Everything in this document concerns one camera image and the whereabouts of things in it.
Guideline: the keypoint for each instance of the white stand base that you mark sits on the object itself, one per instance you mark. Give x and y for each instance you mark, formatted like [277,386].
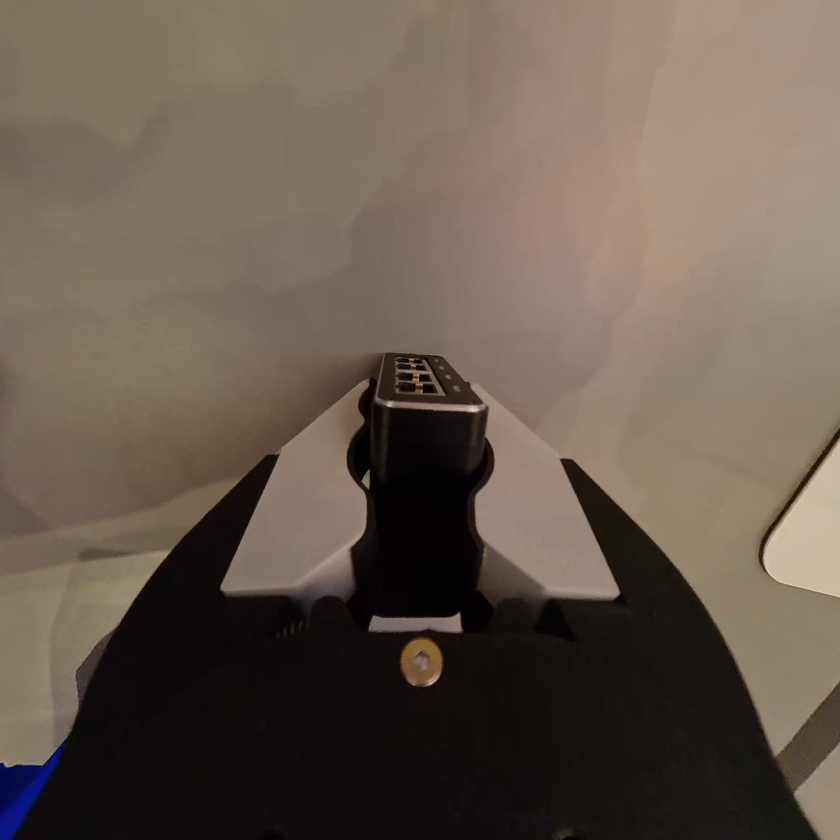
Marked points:
[814,525]

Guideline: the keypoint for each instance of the blue plastic bin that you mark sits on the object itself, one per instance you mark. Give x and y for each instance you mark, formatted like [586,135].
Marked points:
[26,800]

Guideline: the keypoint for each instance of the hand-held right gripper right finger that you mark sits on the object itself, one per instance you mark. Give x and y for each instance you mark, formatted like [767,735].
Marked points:
[544,518]

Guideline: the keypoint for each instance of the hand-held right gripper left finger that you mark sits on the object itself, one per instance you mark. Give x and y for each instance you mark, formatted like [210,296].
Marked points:
[295,512]

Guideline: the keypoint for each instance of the black ethernet splitter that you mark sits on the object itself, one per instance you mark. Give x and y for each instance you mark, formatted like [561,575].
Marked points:
[426,472]

